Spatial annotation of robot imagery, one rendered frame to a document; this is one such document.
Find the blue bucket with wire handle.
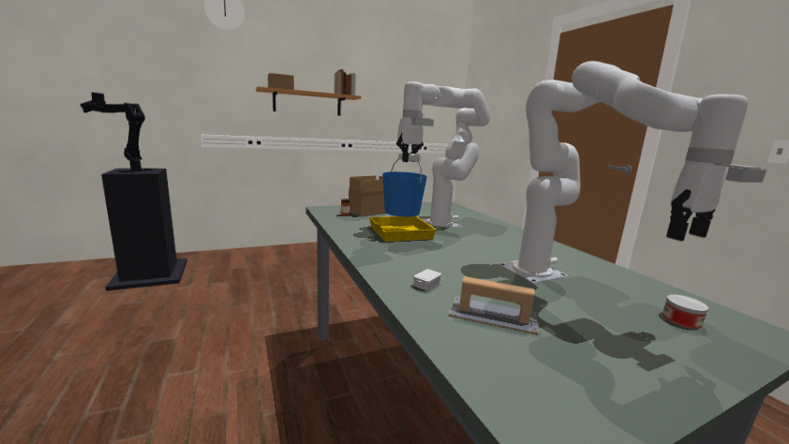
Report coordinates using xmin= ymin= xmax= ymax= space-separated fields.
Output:
xmin=382 ymin=152 xmax=427 ymax=217

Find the yellow shallow tray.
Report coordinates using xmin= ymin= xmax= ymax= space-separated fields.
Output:
xmin=369 ymin=216 xmax=436 ymax=242

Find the brown cardboard box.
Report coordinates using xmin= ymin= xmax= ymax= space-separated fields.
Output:
xmin=349 ymin=175 xmax=386 ymax=216

